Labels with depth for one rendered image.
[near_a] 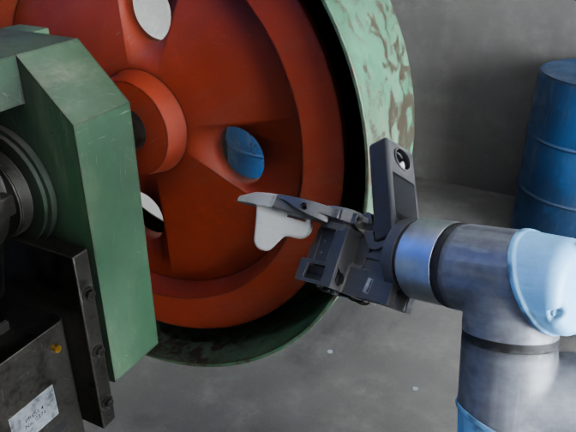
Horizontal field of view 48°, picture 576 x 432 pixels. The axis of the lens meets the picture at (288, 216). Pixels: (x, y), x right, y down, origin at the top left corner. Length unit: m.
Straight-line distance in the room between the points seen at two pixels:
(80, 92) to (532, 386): 0.56
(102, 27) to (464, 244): 0.70
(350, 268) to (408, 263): 0.08
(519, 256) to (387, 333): 2.25
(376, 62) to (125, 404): 1.88
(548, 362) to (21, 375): 0.60
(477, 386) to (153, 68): 0.68
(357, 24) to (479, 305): 0.40
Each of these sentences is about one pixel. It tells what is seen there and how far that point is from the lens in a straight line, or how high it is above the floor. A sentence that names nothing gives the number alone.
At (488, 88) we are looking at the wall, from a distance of 3.88.
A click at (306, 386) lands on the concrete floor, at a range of 2.47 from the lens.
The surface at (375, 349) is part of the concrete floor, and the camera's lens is 2.65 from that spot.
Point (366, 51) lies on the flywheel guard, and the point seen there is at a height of 1.49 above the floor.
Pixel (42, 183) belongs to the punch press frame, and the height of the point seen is 1.35.
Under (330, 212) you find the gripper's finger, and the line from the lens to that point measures 0.63.
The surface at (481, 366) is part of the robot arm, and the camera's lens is 0.53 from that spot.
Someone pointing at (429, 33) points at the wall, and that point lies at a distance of 3.90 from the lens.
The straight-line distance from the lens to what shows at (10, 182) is 0.81.
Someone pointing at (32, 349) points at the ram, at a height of 1.16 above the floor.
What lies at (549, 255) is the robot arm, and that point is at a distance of 0.50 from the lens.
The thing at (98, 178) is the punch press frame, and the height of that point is 1.36.
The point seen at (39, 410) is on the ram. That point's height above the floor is 1.07.
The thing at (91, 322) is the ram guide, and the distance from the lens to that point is 0.87.
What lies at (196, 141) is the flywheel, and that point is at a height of 1.32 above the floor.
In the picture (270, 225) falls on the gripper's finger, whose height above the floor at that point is 1.35.
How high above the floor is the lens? 1.67
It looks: 28 degrees down
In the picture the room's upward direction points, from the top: straight up
